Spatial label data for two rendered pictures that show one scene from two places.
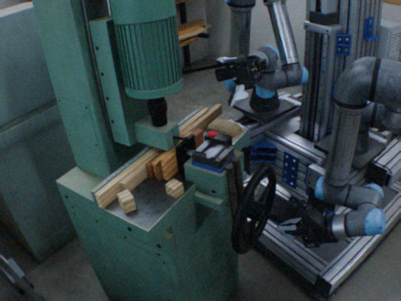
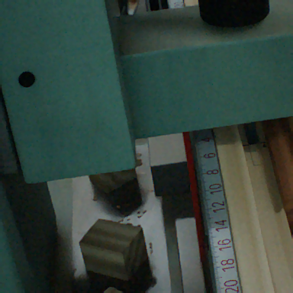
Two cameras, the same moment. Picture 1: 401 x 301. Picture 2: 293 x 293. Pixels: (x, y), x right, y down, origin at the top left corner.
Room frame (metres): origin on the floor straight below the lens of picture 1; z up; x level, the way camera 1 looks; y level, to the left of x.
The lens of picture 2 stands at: (0.50, 0.50, 1.32)
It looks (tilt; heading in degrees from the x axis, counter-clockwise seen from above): 33 degrees down; 327
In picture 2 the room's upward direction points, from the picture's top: 10 degrees counter-clockwise
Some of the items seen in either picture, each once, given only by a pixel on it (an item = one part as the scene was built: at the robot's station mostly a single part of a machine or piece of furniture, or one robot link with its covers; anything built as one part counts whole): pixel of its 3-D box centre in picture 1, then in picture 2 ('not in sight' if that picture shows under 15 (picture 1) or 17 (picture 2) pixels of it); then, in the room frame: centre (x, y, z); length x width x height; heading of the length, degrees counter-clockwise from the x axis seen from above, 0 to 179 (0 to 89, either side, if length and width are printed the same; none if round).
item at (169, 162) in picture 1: (180, 156); not in sight; (0.90, 0.06, 0.94); 0.17 x 0.02 x 0.07; 144
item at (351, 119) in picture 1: (344, 136); not in sight; (0.77, -0.42, 1.05); 0.12 x 0.11 x 0.49; 144
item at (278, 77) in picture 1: (269, 81); not in sight; (1.19, -0.30, 1.05); 0.11 x 0.08 x 0.11; 105
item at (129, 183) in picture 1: (179, 142); (237, 93); (1.02, 0.06, 0.92); 0.58 x 0.02 x 0.04; 144
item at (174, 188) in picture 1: (174, 188); not in sight; (0.77, 0.08, 0.92); 0.04 x 0.04 x 0.03; 45
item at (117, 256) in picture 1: (160, 249); not in sight; (1.02, 0.21, 0.36); 0.58 x 0.45 x 0.71; 54
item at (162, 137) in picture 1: (157, 134); (216, 69); (0.96, 0.13, 0.99); 0.14 x 0.07 x 0.09; 54
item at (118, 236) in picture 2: not in sight; (114, 249); (1.05, 0.20, 0.82); 0.04 x 0.04 x 0.03; 23
